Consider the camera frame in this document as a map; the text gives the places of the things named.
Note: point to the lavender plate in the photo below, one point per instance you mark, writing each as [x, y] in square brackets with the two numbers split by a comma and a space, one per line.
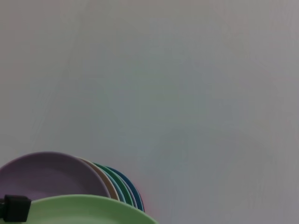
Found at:
[46, 172]

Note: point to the light blue plate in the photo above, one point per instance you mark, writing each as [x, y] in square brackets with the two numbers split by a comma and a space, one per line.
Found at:
[118, 191]

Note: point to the teal blue plate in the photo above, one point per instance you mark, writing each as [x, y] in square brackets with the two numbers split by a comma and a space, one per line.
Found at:
[130, 182]

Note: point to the dark green plate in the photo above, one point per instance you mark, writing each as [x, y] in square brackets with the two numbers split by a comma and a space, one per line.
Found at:
[102, 167]

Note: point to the beige plate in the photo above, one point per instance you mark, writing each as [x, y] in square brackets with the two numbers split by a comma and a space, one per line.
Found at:
[109, 184]

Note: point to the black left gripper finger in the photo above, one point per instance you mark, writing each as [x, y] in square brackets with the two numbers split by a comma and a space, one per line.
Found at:
[17, 208]

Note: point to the grey purple plate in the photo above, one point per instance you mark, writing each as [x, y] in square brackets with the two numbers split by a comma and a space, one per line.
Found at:
[132, 198]

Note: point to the light green plate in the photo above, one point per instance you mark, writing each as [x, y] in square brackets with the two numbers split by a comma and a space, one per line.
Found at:
[93, 210]

